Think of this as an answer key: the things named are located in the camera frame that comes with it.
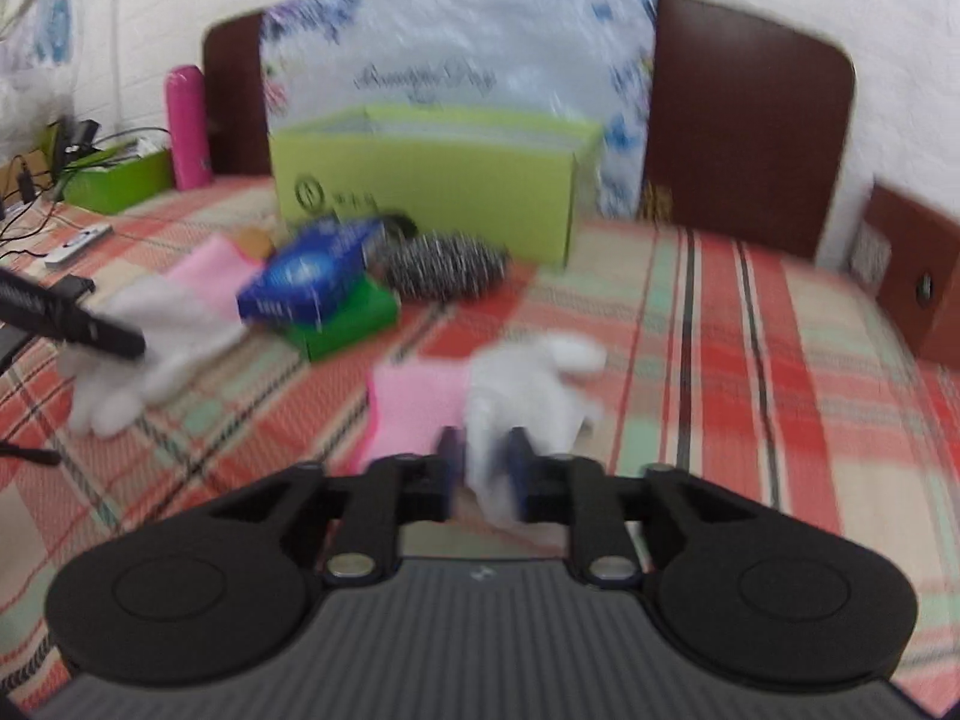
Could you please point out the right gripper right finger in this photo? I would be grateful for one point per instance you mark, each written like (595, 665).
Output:
(578, 494)

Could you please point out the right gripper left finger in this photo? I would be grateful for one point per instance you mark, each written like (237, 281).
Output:
(373, 507)

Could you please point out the white pink sock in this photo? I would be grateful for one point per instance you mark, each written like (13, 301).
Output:
(189, 318)
(525, 383)

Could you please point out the white remote device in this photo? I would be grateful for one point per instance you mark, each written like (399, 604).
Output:
(74, 247)

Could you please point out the green tray box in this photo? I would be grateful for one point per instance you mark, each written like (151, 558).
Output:
(108, 173)

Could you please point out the green small box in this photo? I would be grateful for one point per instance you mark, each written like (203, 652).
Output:
(369, 309)

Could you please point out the plaid red bedsheet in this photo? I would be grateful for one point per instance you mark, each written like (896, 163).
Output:
(757, 372)

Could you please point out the blue small box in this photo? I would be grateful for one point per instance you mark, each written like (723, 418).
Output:
(310, 279)

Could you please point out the black white patterned pouch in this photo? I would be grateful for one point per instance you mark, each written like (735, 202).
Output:
(438, 267)

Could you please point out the pink thermos bottle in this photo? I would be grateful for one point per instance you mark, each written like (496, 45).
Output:
(184, 93)

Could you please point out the lime green open box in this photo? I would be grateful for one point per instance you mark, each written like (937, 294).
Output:
(513, 178)

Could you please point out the dark brown wooden headboard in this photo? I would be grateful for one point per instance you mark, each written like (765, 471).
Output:
(745, 135)

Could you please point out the brown cardboard shoe box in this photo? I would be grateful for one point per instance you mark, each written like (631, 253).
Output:
(905, 254)

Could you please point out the floral Beautiful Day pillow bag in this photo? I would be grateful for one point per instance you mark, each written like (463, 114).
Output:
(578, 59)

